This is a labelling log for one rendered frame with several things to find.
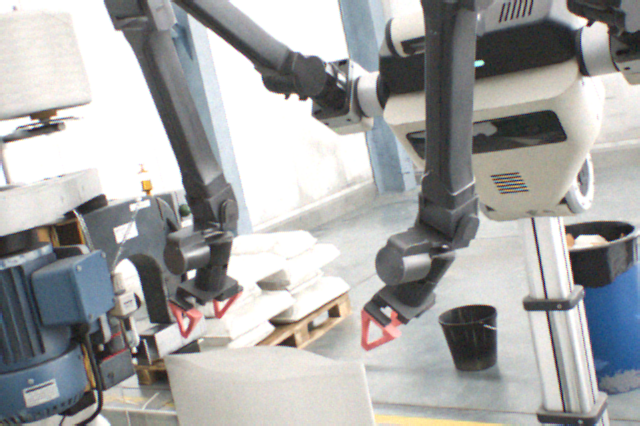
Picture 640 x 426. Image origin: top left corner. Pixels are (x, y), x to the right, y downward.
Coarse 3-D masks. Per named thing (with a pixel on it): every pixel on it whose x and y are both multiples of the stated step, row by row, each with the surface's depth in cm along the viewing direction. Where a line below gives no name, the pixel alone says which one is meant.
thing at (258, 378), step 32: (224, 352) 151; (256, 352) 149; (288, 352) 144; (192, 384) 150; (224, 384) 138; (256, 384) 134; (288, 384) 133; (320, 384) 131; (352, 384) 129; (192, 416) 154; (224, 416) 141; (256, 416) 136; (288, 416) 134; (320, 416) 132; (352, 416) 130
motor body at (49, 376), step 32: (0, 256) 115; (32, 256) 114; (0, 288) 113; (0, 320) 112; (32, 320) 115; (0, 352) 113; (32, 352) 114; (64, 352) 119; (0, 384) 113; (32, 384) 114; (64, 384) 117; (0, 416) 115; (32, 416) 115
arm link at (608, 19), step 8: (584, 8) 117; (592, 8) 115; (608, 8) 113; (592, 16) 117; (600, 16) 115; (608, 16) 114; (592, 24) 120; (608, 24) 116; (608, 32) 117; (616, 32) 116
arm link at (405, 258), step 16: (416, 224) 116; (464, 224) 110; (400, 240) 109; (416, 240) 110; (432, 240) 111; (448, 240) 113; (464, 240) 111; (384, 256) 111; (400, 256) 108; (416, 256) 110; (384, 272) 111; (400, 272) 109; (416, 272) 110
